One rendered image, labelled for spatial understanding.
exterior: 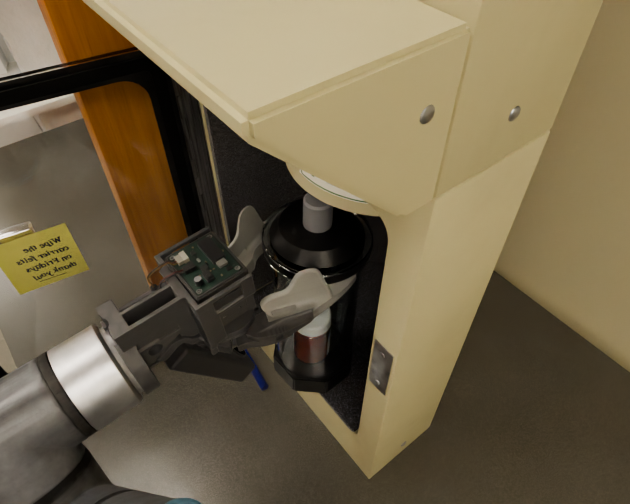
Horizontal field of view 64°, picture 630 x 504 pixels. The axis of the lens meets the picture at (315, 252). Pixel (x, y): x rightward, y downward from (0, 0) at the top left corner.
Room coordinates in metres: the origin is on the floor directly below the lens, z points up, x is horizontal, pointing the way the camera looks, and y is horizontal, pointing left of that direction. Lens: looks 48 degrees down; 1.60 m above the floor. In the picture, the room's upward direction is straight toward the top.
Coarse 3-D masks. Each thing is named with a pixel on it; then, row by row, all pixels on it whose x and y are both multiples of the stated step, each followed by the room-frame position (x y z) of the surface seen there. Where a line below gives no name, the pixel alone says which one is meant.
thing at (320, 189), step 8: (288, 168) 0.36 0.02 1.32; (296, 168) 0.35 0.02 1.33; (296, 176) 0.34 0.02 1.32; (304, 176) 0.33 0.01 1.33; (312, 176) 0.33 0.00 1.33; (304, 184) 0.33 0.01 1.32; (312, 184) 0.33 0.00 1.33; (320, 184) 0.32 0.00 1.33; (328, 184) 0.32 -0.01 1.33; (312, 192) 0.32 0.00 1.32; (320, 192) 0.32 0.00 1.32; (328, 192) 0.31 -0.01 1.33; (336, 192) 0.31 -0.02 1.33; (344, 192) 0.31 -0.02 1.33; (328, 200) 0.31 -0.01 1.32; (336, 200) 0.31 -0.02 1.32; (344, 200) 0.31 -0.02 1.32; (352, 200) 0.30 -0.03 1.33; (360, 200) 0.30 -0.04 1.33; (344, 208) 0.30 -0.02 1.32; (352, 208) 0.30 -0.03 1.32; (360, 208) 0.30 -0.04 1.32; (368, 208) 0.30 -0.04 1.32
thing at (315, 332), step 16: (368, 224) 0.35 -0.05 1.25; (368, 240) 0.33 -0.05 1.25; (272, 256) 0.31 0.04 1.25; (272, 272) 0.33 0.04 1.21; (336, 272) 0.29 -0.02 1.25; (352, 288) 0.31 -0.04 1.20; (336, 304) 0.30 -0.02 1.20; (352, 304) 0.31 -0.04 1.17; (320, 320) 0.29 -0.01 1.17; (336, 320) 0.30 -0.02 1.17; (352, 320) 0.32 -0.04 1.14; (304, 336) 0.29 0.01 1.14; (320, 336) 0.29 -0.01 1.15; (336, 336) 0.30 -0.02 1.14; (288, 352) 0.30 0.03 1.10; (304, 352) 0.29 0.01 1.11; (320, 352) 0.29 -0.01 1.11; (336, 352) 0.30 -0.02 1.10; (288, 368) 0.30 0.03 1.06; (304, 368) 0.29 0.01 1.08; (320, 368) 0.29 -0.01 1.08; (336, 368) 0.30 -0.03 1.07
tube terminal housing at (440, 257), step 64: (448, 0) 0.23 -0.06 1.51; (512, 0) 0.23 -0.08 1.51; (576, 0) 0.26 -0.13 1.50; (512, 64) 0.24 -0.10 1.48; (576, 64) 0.28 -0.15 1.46; (512, 128) 0.25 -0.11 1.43; (448, 192) 0.22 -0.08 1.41; (512, 192) 0.27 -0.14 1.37; (448, 256) 0.23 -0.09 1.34; (384, 320) 0.23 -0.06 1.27; (448, 320) 0.25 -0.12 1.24; (384, 448) 0.22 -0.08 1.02
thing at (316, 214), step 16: (288, 208) 0.36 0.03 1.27; (304, 208) 0.33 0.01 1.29; (320, 208) 0.33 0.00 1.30; (336, 208) 0.36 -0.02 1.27; (272, 224) 0.35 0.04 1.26; (288, 224) 0.34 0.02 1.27; (304, 224) 0.33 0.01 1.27; (320, 224) 0.33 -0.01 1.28; (336, 224) 0.34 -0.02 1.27; (352, 224) 0.34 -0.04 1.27; (272, 240) 0.33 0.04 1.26; (288, 240) 0.32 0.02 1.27; (304, 240) 0.32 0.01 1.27; (320, 240) 0.32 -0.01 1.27; (336, 240) 0.32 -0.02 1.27; (352, 240) 0.32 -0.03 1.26; (288, 256) 0.30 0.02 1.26; (304, 256) 0.30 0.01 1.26; (320, 256) 0.30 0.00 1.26; (336, 256) 0.30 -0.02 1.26; (352, 256) 0.31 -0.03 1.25
